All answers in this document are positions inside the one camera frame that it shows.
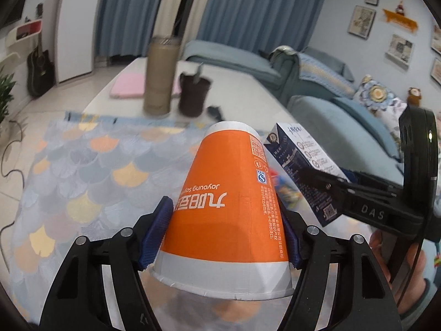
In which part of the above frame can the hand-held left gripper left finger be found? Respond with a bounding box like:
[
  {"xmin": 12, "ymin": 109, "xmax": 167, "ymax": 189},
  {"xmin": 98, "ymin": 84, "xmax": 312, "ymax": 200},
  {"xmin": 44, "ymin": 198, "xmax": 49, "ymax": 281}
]
[{"xmin": 39, "ymin": 196, "xmax": 174, "ymax": 331}]

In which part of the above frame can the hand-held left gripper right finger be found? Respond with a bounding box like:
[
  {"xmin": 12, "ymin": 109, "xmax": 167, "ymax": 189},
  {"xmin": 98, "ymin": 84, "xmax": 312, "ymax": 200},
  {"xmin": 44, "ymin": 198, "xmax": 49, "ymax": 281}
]
[{"xmin": 281, "ymin": 207, "xmax": 402, "ymax": 331}]

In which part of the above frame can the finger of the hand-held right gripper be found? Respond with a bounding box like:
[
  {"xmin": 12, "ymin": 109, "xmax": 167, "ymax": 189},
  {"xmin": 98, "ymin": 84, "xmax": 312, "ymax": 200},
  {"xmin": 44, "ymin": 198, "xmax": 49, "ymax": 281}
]
[
  {"xmin": 343, "ymin": 169, "xmax": 405, "ymax": 197},
  {"xmin": 299, "ymin": 168, "xmax": 426, "ymax": 240}
]

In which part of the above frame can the orange paper cup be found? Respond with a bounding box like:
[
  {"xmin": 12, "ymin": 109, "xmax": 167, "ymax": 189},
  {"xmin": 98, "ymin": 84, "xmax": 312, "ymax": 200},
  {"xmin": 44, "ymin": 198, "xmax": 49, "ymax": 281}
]
[{"xmin": 149, "ymin": 121, "xmax": 295, "ymax": 301}]

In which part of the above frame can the blue and white milk carton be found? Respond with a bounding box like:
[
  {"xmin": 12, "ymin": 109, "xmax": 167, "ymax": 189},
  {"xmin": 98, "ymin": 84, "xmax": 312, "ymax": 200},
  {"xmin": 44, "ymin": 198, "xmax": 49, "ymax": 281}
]
[{"xmin": 263, "ymin": 122, "xmax": 348, "ymax": 227}]

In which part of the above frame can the person's right forearm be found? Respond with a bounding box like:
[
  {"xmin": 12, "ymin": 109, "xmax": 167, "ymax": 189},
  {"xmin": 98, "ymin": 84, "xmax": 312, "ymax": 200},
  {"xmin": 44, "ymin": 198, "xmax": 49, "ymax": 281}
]
[{"xmin": 400, "ymin": 277, "xmax": 441, "ymax": 331}]

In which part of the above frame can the person's right hand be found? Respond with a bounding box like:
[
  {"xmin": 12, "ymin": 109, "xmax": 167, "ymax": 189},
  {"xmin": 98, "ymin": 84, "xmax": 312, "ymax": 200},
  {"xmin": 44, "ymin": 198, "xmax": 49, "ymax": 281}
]
[{"xmin": 369, "ymin": 229, "xmax": 429, "ymax": 309}]

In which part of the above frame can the red and blue snack packet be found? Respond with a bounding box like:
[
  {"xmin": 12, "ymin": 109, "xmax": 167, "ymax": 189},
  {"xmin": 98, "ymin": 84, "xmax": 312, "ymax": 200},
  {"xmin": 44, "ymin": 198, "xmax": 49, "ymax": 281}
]
[{"xmin": 269, "ymin": 169, "xmax": 303, "ymax": 212}]

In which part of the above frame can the blue cushion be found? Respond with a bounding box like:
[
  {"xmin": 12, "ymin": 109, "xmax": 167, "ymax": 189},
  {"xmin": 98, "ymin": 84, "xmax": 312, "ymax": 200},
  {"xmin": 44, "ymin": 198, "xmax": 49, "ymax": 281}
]
[{"xmin": 332, "ymin": 97, "xmax": 404, "ymax": 159}]

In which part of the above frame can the brown plush toy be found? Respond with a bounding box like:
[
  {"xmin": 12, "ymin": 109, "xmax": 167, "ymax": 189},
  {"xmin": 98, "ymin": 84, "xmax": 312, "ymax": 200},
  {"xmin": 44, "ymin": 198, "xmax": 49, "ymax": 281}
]
[{"xmin": 407, "ymin": 87, "xmax": 424, "ymax": 108}]

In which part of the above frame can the floral cushion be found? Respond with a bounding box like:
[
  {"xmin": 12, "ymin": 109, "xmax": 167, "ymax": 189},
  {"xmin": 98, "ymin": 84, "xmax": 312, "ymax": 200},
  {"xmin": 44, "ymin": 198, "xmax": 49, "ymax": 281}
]
[{"xmin": 353, "ymin": 74, "xmax": 409, "ymax": 135}]

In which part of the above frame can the medium framed picture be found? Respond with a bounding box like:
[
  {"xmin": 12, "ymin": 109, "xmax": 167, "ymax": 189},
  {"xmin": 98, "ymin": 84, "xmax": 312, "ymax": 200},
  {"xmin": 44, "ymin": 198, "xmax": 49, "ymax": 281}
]
[{"xmin": 430, "ymin": 57, "xmax": 441, "ymax": 85}]

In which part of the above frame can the scale patterned tablecloth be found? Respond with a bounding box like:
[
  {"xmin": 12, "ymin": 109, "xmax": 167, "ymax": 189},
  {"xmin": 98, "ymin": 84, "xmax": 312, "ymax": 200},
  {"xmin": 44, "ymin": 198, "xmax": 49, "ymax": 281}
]
[{"xmin": 7, "ymin": 110, "xmax": 380, "ymax": 331}]

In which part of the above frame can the blue sofa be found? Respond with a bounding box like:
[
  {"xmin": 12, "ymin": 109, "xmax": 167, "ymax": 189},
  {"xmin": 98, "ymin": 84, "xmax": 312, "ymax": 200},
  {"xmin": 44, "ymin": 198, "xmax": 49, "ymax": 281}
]
[{"xmin": 181, "ymin": 39, "xmax": 441, "ymax": 187}]

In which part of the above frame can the unframed canvas picture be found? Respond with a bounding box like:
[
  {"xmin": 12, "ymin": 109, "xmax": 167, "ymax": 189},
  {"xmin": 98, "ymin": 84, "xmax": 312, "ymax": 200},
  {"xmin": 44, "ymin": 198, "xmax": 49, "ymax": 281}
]
[{"xmin": 385, "ymin": 34, "xmax": 414, "ymax": 65}]

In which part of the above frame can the blue sofa throw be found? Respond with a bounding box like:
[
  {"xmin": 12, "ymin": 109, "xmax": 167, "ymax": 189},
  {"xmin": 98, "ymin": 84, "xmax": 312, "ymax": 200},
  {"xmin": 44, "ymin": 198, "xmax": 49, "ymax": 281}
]
[{"xmin": 298, "ymin": 52, "xmax": 357, "ymax": 99}]

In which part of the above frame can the large floral framed picture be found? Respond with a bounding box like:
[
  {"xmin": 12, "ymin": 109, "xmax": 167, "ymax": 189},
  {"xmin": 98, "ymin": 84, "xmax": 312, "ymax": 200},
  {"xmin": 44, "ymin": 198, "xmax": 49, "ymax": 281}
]
[{"xmin": 431, "ymin": 24, "xmax": 441, "ymax": 56}]

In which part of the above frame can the dark brown cup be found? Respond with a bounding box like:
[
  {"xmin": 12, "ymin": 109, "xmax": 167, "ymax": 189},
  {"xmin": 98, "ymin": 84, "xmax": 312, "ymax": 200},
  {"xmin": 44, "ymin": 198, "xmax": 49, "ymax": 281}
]
[{"xmin": 178, "ymin": 72, "xmax": 212, "ymax": 117}]

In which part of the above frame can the pink notebook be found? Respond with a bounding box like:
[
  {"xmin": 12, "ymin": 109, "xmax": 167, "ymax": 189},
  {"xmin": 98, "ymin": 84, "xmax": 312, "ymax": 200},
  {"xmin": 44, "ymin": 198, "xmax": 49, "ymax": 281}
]
[{"xmin": 109, "ymin": 72, "xmax": 181, "ymax": 99}]

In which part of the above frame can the tall framed picture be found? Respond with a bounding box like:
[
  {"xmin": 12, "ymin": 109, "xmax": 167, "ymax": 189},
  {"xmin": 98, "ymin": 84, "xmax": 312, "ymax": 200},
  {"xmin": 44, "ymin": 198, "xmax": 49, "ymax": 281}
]
[{"xmin": 347, "ymin": 5, "xmax": 377, "ymax": 39}]

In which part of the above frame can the brown thermos flask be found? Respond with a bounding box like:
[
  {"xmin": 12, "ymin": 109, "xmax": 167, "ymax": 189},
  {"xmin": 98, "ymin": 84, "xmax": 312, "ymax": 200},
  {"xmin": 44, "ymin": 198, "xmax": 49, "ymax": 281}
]
[{"xmin": 143, "ymin": 35, "xmax": 182, "ymax": 115}]

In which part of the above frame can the white coffee table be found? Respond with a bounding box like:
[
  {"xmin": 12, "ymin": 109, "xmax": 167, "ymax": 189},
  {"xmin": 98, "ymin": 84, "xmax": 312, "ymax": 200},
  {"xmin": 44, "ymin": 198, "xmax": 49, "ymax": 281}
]
[{"xmin": 83, "ymin": 57, "xmax": 300, "ymax": 135}]

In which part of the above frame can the black guitar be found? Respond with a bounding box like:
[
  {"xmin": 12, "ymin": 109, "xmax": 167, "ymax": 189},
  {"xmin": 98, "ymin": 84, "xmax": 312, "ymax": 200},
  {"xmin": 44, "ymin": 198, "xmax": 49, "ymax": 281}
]
[{"xmin": 27, "ymin": 3, "xmax": 56, "ymax": 98}]

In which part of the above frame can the potted green plant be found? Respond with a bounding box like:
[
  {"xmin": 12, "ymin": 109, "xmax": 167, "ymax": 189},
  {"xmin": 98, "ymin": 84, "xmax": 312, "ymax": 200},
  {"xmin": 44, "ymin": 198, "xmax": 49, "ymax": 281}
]
[{"xmin": 0, "ymin": 65, "xmax": 16, "ymax": 138}]

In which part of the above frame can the blue curtain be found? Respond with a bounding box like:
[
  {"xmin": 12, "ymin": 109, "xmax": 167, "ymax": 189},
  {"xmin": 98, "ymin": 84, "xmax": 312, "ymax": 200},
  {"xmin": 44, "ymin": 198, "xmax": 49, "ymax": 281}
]
[
  {"xmin": 196, "ymin": 0, "xmax": 333, "ymax": 54},
  {"xmin": 93, "ymin": 0, "xmax": 169, "ymax": 57}
]

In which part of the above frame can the white tall appliance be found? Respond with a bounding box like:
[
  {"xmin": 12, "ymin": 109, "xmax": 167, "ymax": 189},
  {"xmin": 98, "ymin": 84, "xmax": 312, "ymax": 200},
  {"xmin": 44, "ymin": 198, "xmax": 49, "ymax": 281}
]
[{"xmin": 55, "ymin": 0, "xmax": 104, "ymax": 83}]

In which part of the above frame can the red and white box shelf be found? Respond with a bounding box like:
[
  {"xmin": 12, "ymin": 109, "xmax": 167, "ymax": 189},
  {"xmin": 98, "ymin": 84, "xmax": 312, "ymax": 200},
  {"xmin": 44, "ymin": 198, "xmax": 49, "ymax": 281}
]
[{"xmin": 7, "ymin": 19, "xmax": 44, "ymax": 47}]

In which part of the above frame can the orange wall shelf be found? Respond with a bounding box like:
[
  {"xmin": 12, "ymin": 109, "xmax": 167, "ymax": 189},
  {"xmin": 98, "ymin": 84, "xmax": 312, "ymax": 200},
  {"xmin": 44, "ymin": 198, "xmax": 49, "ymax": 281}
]
[{"xmin": 382, "ymin": 8, "xmax": 418, "ymax": 33}]

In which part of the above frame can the black floor cable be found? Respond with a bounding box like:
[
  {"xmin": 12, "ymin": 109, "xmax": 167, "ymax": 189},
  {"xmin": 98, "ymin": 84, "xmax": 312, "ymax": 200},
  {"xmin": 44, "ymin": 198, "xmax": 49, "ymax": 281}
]
[{"xmin": 0, "ymin": 117, "xmax": 31, "ymax": 176}]

